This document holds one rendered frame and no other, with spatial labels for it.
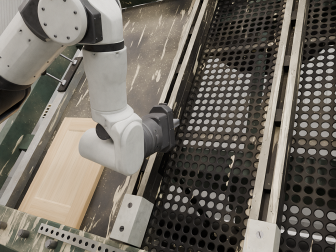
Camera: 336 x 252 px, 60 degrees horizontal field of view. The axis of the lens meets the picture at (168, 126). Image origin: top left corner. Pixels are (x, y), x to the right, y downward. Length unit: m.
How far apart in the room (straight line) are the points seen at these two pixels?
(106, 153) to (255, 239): 0.37
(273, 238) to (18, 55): 0.60
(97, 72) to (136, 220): 0.48
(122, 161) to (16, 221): 0.72
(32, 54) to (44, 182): 0.75
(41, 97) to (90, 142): 1.06
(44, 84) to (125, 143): 1.16
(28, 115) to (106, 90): 1.11
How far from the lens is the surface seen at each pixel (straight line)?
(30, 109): 1.59
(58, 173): 1.18
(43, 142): 1.34
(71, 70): 1.47
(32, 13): 0.49
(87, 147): 0.59
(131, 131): 0.52
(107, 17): 0.47
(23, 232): 1.10
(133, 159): 0.55
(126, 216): 0.85
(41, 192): 1.21
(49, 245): 1.00
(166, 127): 0.70
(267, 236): 0.70
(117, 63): 0.48
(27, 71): 0.57
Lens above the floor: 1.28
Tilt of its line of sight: 4 degrees down
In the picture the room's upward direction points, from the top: straight up
